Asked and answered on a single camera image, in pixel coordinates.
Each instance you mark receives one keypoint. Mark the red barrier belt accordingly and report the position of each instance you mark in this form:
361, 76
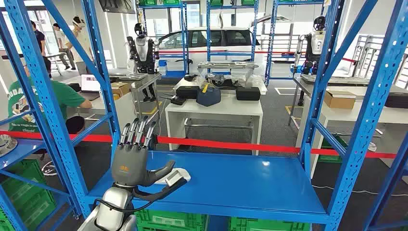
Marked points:
223, 145
280, 52

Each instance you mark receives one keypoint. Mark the white desk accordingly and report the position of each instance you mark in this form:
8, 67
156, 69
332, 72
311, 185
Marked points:
124, 111
350, 114
223, 110

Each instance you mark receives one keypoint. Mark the black charger device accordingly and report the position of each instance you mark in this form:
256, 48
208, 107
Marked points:
178, 100

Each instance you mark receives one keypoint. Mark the round metal part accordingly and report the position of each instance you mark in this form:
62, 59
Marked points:
5, 145

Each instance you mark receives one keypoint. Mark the black car part in plastic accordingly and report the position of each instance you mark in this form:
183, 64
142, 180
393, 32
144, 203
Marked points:
223, 82

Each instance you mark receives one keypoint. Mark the white car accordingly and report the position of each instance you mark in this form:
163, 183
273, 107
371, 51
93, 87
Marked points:
199, 63

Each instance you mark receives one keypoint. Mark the black and silver humanoid robot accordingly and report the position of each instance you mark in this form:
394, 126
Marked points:
143, 47
315, 41

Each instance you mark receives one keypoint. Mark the grey car panel on stand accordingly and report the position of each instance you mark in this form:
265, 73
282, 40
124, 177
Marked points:
228, 65

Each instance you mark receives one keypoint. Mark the metal gate barriers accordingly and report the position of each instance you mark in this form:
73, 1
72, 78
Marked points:
369, 54

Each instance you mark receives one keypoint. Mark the white table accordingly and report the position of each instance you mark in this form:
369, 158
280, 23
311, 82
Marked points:
261, 87

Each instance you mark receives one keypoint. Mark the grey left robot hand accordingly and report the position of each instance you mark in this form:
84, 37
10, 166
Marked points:
129, 165

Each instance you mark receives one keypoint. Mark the black stool with chrome base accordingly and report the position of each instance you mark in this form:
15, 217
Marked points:
47, 171

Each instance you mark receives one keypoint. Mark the stainless steel table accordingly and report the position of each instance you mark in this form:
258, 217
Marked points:
143, 81
306, 87

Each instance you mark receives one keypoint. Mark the cardboard box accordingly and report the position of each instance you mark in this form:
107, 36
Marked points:
339, 100
120, 88

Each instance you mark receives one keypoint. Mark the yellow tape roll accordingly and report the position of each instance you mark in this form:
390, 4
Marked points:
116, 97

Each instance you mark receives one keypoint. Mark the person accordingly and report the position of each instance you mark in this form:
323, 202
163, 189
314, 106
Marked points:
84, 41
62, 41
60, 95
39, 38

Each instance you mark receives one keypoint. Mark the large blue metal shelving rack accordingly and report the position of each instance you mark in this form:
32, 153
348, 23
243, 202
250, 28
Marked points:
239, 181

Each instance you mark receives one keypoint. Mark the black hard case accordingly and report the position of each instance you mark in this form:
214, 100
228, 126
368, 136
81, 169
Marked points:
248, 93
187, 92
75, 86
396, 100

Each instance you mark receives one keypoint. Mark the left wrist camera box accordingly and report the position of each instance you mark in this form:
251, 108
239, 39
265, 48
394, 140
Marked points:
173, 178

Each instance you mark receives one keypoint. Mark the white box with blue lid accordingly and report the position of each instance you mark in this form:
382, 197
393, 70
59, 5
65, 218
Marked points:
163, 67

